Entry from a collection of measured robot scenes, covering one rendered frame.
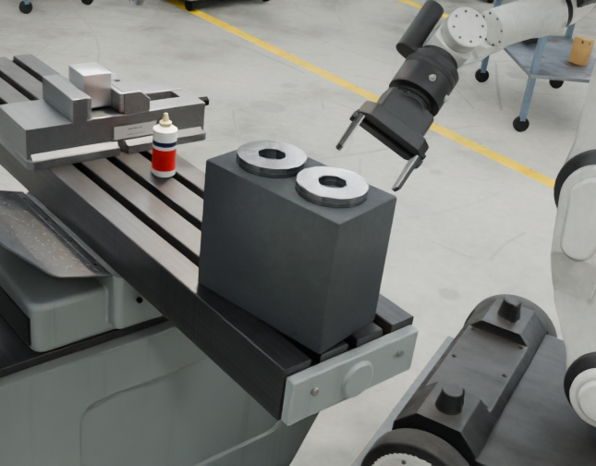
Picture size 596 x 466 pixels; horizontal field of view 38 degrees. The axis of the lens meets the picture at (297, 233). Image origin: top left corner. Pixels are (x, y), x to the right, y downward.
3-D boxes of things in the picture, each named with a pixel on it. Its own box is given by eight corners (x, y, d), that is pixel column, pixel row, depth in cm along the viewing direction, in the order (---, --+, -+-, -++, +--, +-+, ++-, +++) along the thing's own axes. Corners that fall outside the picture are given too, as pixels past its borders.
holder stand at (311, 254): (256, 254, 128) (269, 128, 119) (375, 320, 117) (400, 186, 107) (196, 282, 120) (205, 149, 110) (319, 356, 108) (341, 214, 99)
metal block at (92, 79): (95, 93, 157) (95, 61, 154) (111, 104, 153) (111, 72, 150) (68, 97, 154) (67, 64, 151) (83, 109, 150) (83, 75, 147)
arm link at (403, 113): (408, 169, 138) (444, 112, 141) (433, 153, 128) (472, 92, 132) (345, 121, 136) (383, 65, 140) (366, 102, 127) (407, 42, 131)
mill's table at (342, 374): (30, 83, 201) (28, 50, 197) (417, 370, 121) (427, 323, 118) (-73, 97, 187) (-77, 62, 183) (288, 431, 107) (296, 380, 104)
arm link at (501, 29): (426, 79, 143) (493, 56, 147) (450, 58, 134) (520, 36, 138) (411, 42, 143) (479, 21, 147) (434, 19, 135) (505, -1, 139)
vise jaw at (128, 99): (117, 87, 163) (117, 67, 161) (150, 110, 155) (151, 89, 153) (88, 91, 160) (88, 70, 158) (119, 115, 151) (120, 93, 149)
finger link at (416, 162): (396, 185, 130) (417, 153, 132) (389, 190, 133) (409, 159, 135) (406, 191, 130) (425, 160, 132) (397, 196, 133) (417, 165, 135)
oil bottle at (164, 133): (166, 166, 152) (169, 106, 146) (179, 175, 149) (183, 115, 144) (147, 170, 149) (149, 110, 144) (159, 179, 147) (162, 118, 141)
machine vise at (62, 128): (168, 112, 174) (170, 58, 169) (208, 139, 164) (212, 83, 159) (-5, 138, 154) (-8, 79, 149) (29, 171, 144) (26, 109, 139)
